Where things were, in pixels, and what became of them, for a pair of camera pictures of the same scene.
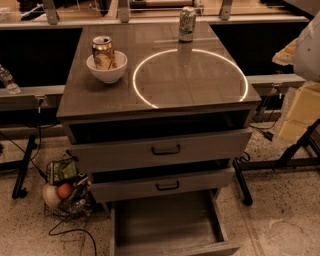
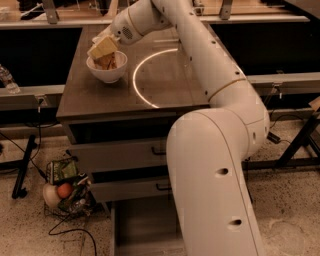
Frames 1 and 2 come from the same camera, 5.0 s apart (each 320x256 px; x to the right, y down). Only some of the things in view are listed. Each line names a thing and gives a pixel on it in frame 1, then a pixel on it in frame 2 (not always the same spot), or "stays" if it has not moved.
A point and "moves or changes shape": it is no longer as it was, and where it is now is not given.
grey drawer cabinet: [159, 114] stays
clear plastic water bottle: [8, 81] stays
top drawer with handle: [160, 151] stays
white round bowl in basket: [51, 195] stays
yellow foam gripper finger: [286, 54] to [122, 28]
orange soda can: [103, 53] moves or changes shape
